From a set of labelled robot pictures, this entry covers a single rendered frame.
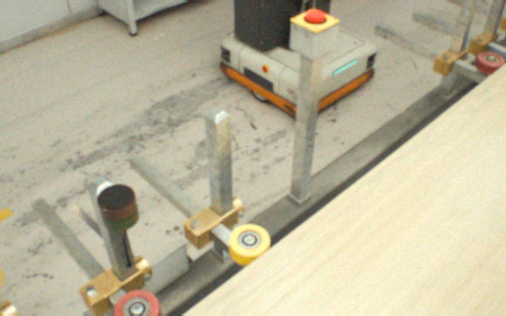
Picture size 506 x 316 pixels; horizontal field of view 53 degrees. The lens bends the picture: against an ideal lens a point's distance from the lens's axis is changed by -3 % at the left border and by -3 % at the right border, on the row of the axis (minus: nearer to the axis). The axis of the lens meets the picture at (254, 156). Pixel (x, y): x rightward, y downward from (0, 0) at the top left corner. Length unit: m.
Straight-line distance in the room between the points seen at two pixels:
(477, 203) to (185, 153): 1.69
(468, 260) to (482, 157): 0.32
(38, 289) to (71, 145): 0.86
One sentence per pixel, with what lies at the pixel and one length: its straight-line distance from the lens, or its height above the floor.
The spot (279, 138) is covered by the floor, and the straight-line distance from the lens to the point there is 2.65.
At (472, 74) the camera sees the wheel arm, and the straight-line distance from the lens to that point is 1.74.
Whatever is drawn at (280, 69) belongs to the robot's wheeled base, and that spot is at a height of 0.27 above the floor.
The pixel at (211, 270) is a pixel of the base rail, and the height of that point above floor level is 0.70.
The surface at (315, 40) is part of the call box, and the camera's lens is 1.03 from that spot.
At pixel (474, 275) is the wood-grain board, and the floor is 0.90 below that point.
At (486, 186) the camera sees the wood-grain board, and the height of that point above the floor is 0.90.
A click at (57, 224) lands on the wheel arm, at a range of 1.18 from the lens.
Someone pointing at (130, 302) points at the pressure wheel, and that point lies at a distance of 0.96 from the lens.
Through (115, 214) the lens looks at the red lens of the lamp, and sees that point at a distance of 0.82.
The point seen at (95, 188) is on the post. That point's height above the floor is 1.11.
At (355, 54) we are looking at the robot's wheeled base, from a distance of 2.85.
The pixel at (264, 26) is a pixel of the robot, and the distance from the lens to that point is 2.69.
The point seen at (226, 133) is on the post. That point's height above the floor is 1.08.
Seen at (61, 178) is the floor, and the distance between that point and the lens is 2.59.
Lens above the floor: 1.70
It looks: 42 degrees down
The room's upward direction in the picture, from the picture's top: 1 degrees clockwise
